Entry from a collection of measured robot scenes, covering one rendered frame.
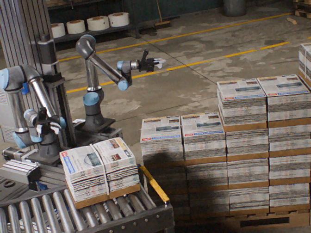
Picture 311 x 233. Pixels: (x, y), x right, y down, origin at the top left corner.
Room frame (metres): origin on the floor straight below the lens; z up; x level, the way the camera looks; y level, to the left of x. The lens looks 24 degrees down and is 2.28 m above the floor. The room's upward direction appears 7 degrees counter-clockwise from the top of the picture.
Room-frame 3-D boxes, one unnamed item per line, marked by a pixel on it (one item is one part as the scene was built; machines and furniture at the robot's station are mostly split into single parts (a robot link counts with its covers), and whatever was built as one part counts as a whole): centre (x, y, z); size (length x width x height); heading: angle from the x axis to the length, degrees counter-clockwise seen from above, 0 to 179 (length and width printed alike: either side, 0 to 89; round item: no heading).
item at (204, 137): (3.08, -0.44, 0.42); 1.17 x 0.39 x 0.83; 87
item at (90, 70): (3.47, 0.48, 1.19); 0.15 x 0.12 x 0.55; 172
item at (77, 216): (2.25, 0.53, 0.77); 0.47 x 0.05 x 0.05; 19
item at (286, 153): (3.08, -0.44, 0.40); 1.16 x 0.38 x 0.51; 87
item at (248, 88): (3.07, -0.57, 1.06); 0.37 x 0.29 x 0.01; 178
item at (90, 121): (3.33, 0.49, 0.87); 0.15 x 0.15 x 0.10
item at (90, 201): (2.38, 0.49, 0.83); 0.29 x 0.16 x 0.04; 19
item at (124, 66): (3.43, 0.21, 1.21); 0.11 x 0.08 x 0.09; 82
